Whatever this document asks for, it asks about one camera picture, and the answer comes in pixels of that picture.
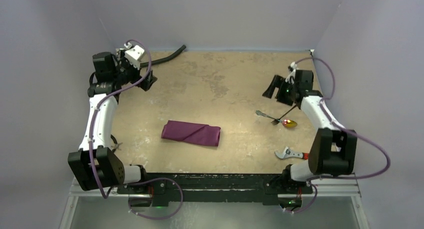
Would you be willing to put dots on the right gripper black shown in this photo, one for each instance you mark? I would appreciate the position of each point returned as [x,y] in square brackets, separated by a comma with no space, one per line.
[284,92]

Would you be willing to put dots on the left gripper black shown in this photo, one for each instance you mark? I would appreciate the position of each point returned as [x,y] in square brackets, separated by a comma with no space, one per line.
[125,62]

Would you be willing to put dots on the purple cloth napkin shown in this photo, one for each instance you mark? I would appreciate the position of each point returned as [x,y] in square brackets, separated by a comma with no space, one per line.
[192,133]

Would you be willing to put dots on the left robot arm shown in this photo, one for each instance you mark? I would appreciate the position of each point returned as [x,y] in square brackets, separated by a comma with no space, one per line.
[94,164]

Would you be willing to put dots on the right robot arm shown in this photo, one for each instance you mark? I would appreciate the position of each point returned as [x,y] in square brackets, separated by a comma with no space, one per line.
[333,149]

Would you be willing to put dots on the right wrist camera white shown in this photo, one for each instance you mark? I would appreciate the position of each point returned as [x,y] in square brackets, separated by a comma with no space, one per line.
[292,73]

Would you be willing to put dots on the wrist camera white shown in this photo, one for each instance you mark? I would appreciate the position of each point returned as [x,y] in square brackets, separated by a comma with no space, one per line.
[134,54]
[292,73]

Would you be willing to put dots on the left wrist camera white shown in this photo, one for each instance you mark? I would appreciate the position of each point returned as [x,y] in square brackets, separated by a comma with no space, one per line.
[134,54]

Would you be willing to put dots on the black handled pliers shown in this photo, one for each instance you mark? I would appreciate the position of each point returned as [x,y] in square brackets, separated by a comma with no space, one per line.
[116,144]

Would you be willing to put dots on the adjustable wrench red handle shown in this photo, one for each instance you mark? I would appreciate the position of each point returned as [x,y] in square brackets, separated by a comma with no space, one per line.
[287,153]

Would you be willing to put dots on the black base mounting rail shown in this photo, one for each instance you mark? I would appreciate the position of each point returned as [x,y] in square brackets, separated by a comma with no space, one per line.
[265,188]

